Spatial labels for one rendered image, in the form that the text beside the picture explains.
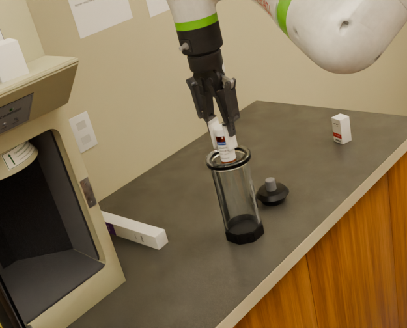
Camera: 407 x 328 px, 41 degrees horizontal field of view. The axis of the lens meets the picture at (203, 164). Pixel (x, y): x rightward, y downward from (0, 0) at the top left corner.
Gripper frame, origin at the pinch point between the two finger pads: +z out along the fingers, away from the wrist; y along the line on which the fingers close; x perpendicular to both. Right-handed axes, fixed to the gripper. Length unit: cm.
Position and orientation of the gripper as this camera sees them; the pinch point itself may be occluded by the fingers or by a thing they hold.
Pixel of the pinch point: (223, 135)
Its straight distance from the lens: 125.5
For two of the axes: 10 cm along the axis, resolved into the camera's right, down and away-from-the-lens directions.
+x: 6.6, -4.6, 5.9
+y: 7.2, 1.5, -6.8
